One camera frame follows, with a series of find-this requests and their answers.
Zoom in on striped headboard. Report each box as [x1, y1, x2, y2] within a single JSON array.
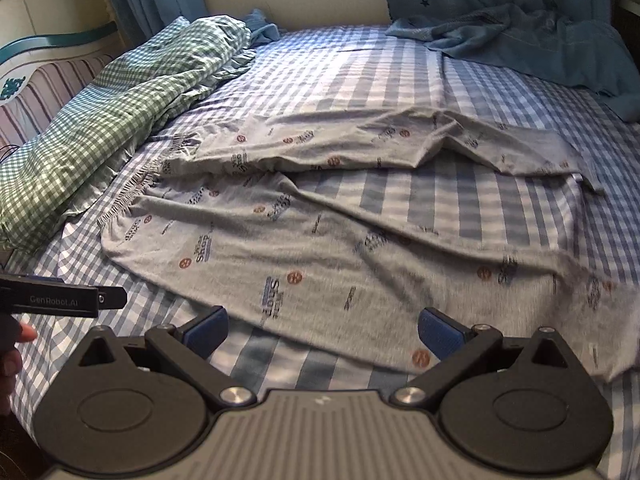
[[1, 22, 124, 159]]

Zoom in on person's left hand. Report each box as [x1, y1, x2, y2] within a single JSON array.
[[0, 323, 37, 416]]

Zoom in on blue star curtain right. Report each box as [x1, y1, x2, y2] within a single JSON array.
[[386, 0, 639, 122]]

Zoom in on green checked duvet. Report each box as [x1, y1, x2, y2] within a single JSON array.
[[1, 15, 255, 252]]

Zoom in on grey printed pants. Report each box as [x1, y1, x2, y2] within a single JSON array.
[[101, 107, 639, 379]]

